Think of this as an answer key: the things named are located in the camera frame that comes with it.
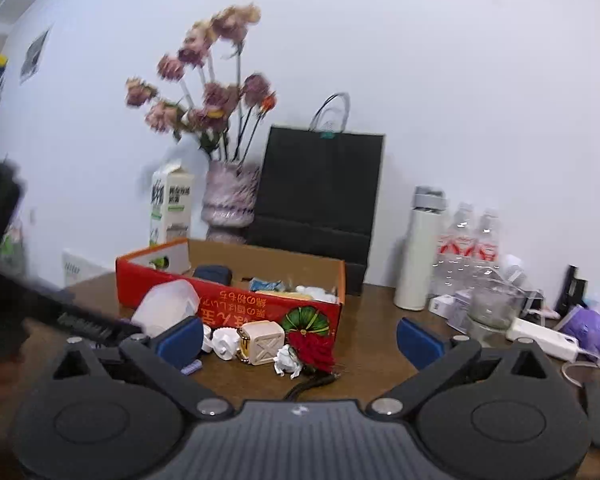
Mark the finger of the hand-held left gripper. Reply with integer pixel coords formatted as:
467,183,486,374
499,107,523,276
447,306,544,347
0,271,143,347

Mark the black upright device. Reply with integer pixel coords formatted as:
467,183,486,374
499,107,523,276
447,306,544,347
555,264,589,317

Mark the white thermos bottle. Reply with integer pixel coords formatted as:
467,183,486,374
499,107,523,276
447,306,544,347
394,186,448,311

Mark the white power adapter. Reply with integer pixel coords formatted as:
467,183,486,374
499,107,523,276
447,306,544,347
505,316,581,363

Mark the white cable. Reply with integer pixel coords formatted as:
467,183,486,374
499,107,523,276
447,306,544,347
560,355,600,391

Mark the wall poster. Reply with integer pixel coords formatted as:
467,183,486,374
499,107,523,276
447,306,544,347
20,27,52,86

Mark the black cable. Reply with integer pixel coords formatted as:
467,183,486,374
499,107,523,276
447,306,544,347
282,372,342,402

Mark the clear water bottle red label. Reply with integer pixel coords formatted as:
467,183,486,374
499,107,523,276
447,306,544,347
432,202,477,301
472,207,505,273

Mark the purple tissue pack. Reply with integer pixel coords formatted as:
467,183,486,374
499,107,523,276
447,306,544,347
555,305,600,366

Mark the black paper bag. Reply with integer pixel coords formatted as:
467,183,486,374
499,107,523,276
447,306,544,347
245,92,386,296

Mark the white green milk carton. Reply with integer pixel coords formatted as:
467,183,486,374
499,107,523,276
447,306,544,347
149,160,195,247

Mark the red artificial flower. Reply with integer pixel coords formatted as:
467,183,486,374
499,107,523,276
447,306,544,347
286,330,337,375

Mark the pink patterned vase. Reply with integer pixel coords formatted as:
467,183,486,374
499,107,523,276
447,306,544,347
201,160,261,245

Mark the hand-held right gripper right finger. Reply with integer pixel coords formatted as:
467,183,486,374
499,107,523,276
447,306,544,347
370,316,563,420

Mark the brown wooden desktop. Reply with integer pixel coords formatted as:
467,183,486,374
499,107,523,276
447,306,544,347
0,270,600,480

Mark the white paper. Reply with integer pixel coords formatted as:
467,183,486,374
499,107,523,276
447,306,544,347
202,325,242,362
273,344,302,379

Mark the glass measuring cup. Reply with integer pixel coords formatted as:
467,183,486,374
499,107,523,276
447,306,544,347
465,265,531,335

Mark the dried pink flower bouquet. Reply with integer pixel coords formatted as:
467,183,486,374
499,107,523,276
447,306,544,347
125,2,278,163

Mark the red cardboard box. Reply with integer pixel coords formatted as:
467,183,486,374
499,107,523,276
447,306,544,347
115,238,347,356

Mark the small white box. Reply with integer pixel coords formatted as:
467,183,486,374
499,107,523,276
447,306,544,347
428,294,462,318
447,290,477,332

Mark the beige cube toy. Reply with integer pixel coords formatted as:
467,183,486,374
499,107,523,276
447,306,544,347
237,321,286,367

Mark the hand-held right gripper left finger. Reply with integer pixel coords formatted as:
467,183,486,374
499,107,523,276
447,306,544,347
52,316,233,421

